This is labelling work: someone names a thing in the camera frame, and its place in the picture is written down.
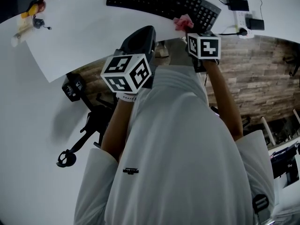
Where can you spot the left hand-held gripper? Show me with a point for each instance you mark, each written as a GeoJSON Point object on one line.
{"type": "Point", "coordinates": [116, 65]}

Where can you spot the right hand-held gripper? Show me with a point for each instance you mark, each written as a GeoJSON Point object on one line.
{"type": "Point", "coordinates": [208, 48]}

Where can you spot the pink cloth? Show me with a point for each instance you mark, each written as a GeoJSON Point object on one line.
{"type": "Point", "coordinates": [182, 22]}

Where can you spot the person's right forearm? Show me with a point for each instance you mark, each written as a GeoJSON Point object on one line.
{"type": "Point", "coordinates": [225, 102]}

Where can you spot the person's left forearm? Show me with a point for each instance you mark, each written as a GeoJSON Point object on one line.
{"type": "Point", "coordinates": [114, 130]}

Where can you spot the person's right leg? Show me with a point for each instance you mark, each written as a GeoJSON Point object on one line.
{"type": "Point", "coordinates": [178, 55]}

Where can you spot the white power strip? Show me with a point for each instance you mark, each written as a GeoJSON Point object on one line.
{"type": "Point", "coordinates": [240, 20]}

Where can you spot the black power adapter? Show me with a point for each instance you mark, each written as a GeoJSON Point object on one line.
{"type": "Point", "coordinates": [255, 24]}
{"type": "Point", "coordinates": [237, 5]}

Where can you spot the white wristwatch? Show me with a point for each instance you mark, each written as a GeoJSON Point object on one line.
{"type": "Point", "coordinates": [126, 98]}

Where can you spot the black touchscreen device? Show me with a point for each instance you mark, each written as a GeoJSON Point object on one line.
{"type": "Point", "coordinates": [214, 109]}

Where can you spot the black box device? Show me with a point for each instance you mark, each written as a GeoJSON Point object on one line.
{"type": "Point", "coordinates": [71, 90]}

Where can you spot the black office chair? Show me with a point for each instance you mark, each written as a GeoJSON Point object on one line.
{"type": "Point", "coordinates": [98, 116]}
{"type": "Point", "coordinates": [295, 64]}

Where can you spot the orange-lidded jar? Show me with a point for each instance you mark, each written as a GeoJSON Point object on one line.
{"type": "Point", "coordinates": [41, 6]}
{"type": "Point", "coordinates": [29, 11]}

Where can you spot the white bottle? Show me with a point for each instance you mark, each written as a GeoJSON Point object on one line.
{"type": "Point", "coordinates": [16, 41]}

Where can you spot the white and black machine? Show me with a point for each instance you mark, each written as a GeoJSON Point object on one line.
{"type": "Point", "coordinates": [283, 165]}

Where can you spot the white frame bar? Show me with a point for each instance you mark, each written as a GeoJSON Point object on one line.
{"type": "Point", "coordinates": [296, 116]}
{"type": "Point", "coordinates": [267, 130]}

